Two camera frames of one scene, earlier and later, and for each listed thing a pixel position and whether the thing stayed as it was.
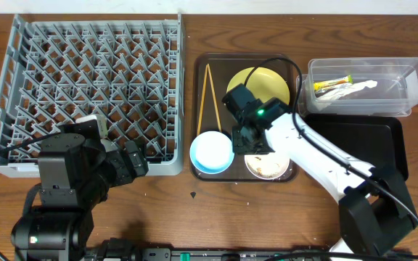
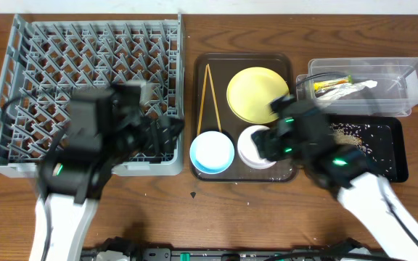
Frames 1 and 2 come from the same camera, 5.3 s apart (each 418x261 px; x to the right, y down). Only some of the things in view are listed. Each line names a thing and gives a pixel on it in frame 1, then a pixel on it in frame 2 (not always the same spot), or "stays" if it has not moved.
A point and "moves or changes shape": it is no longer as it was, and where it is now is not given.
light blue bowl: [212, 152] stays
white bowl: [268, 166] moves or changes shape
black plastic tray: [371, 140] stays
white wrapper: [349, 89] stays
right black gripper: [238, 146] -> [269, 145]
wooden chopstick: [213, 97] stays
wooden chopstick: [202, 98] stays
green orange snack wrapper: [320, 85] stays
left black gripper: [124, 172] -> [167, 141]
